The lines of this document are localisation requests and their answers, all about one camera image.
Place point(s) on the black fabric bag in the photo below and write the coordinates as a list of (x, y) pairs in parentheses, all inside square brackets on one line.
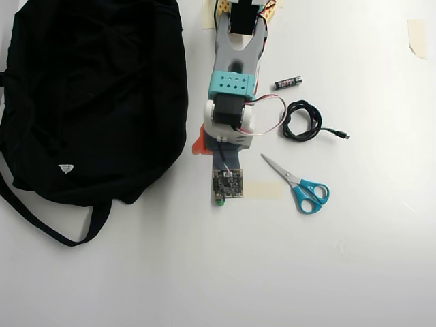
[(92, 102)]

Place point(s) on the black AAA battery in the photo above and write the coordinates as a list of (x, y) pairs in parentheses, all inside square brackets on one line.
[(287, 83)]

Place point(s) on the white and dark gripper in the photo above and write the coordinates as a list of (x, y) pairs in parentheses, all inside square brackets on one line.
[(200, 146)]

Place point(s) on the long beige masking tape strip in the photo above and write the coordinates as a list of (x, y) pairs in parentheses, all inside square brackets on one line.
[(264, 190)]

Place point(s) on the grey teal white robot arm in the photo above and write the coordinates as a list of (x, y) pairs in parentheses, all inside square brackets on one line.
[(231, 85)]

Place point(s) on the green marker pen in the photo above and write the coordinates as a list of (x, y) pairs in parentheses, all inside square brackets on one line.
[(220, 203)]

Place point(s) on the small beige masking tape piece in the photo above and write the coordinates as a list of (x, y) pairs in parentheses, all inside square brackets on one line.
[(280, 3)]

